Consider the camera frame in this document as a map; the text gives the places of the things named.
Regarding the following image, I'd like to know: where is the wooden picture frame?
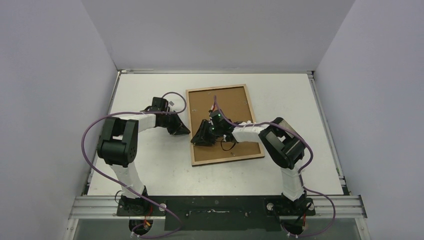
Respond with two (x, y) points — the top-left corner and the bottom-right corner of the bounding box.
(185, 84), (266, 167)

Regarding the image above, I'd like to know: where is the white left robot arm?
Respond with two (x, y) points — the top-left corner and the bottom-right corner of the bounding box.
(97, 97), (190, 216)

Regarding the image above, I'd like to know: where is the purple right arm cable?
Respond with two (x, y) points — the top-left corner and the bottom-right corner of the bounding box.
(211, 95), (337, 239)

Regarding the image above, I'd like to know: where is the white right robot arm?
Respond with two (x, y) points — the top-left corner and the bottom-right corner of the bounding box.
(190, 110), (310, 215)

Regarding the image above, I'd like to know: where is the aluminium rail front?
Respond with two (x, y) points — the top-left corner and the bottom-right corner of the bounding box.
(69, 195), (368, 219)

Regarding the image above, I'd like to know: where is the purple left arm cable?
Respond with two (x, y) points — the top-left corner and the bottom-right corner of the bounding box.
(81, 91), (188, 239)

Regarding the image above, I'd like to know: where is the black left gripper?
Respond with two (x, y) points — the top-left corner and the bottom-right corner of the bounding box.
(159, 110), (191, 136)

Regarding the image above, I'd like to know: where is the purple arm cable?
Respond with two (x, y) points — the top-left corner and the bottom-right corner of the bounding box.
(81, 91), (188, 239)
(211, 95), (337, 239)

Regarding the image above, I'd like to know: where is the brown frame backing board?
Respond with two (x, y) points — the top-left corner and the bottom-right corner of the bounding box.
(188, 87), (262, 163)

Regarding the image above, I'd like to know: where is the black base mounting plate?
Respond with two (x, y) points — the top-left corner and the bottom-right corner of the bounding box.
(116, 195), (316, 232)

